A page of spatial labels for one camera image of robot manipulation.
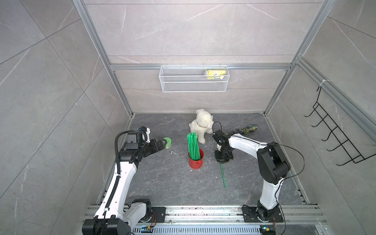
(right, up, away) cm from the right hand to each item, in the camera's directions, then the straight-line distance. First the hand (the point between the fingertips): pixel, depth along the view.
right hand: (220, 161), depth 91 cm
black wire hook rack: (+48, +10, -33) cm, 59 cm away
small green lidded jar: (-34, +11, +6) cm, 36 cm away
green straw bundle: (-17, +8, -7) cm, 20 cm away
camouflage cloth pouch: (+24, +21, +14) cm, 35 cm away
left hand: (-36, +14, -13) cm, 40 cm away
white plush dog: (-11, +24, +2) cm, 26 cm away
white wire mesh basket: (-18, +56, +9) cm, 59 cm away
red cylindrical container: (-16, 0, -7) cm, 17 cm away
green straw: (0, -6, -3) cm, 7 cm away
